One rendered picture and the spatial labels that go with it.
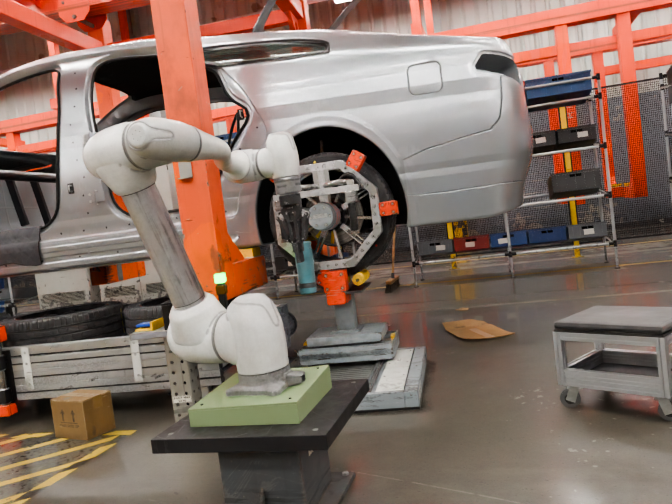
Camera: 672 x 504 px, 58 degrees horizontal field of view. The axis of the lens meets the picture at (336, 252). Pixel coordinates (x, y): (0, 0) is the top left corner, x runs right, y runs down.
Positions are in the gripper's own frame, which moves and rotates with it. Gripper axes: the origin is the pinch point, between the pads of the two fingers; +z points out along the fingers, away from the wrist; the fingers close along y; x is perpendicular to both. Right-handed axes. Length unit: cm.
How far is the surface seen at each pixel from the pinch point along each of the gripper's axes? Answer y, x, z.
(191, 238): -76, 38, -9
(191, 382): -74, 18, 52
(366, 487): 22, -23, 72
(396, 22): -265, 994, -331
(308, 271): -41, 78, 17
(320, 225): -31, 79, -4
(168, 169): -392, 409, -83
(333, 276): -34, 91, 23
